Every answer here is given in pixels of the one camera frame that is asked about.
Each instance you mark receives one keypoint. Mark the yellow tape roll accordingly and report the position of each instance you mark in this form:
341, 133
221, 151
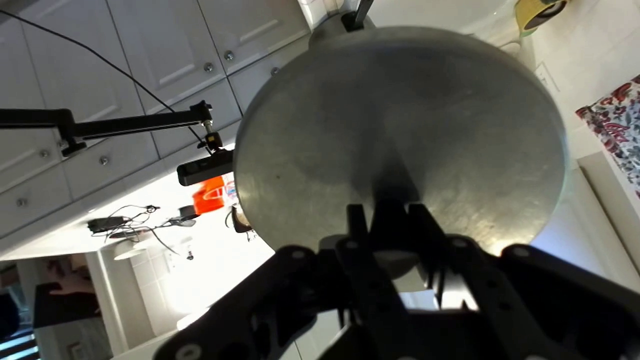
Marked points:
537, 10

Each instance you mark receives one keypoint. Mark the silver metal pot lid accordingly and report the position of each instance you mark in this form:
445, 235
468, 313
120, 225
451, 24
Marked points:
400, 120

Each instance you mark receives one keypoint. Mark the black exterior camera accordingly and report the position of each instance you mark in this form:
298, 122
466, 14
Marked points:
203, 169

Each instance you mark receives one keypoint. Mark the floral window curtain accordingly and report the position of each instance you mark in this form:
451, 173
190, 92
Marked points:
617, 126

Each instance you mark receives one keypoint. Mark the black camera stand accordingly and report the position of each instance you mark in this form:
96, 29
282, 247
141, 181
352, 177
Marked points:
132, 122

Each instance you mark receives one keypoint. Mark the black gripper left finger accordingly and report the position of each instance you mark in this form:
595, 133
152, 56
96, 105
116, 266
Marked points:
252, 306

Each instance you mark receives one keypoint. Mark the orange box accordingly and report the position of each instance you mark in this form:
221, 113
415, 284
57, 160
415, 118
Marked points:
209, 195

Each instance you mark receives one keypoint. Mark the white base cabinets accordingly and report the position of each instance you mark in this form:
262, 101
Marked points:
152, 40

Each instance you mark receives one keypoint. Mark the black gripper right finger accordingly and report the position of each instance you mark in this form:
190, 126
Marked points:
533, 301

